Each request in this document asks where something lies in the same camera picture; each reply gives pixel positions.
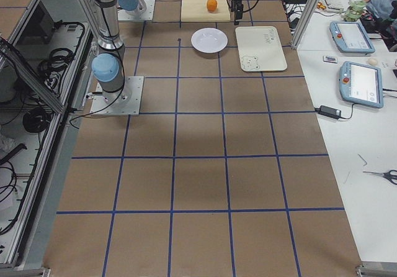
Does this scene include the black scissors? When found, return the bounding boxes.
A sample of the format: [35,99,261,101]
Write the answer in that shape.
[364,170,397,185]

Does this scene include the beige round object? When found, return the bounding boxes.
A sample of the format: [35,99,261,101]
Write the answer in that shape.
[367,58,378,66]

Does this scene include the small white blue card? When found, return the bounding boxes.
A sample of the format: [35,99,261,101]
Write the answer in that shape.
[323,55,338,63]

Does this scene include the green white tape stack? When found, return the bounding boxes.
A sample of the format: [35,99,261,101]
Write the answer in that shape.
[342,0,367,22]

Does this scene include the aluminium frame post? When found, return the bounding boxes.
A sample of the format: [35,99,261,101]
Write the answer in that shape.
[291,0,319,50]

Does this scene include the cream rectangular tray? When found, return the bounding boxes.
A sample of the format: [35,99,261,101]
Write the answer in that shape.
[235,26,287,72]

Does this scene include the orange fruit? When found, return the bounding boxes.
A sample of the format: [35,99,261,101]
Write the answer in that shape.
[206,0,218,12]

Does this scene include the black coiled cables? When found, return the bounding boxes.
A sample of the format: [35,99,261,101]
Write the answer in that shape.
[37,47,76,85]

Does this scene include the wooden cutting board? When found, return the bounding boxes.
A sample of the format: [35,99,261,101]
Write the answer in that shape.
[181,0,231,22]

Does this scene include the lower blue teach pendant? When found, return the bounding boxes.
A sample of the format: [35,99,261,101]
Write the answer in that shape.
[339,61,384,109]

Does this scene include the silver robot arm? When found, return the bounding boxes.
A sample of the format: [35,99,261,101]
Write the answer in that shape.
[91,0,245,104]
[118,0,147,15]

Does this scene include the upper blue teach pendant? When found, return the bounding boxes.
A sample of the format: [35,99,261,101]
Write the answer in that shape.
[329,21,375,54]

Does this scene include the black power adapter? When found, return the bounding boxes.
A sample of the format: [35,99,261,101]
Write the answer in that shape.
[314,105,341,119]

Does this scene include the metal cabinet frame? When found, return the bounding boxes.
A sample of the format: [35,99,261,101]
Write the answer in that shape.
[1,0,97,276]

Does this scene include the white round plate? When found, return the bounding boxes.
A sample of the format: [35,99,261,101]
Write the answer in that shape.
[190,28,228,53]

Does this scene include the black allen key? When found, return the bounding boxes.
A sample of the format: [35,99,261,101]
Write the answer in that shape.
[357,154,368,166]

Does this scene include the blue teach pendant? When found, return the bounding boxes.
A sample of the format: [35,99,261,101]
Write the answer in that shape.
[329,21,375,54]
[339,61,384,109]

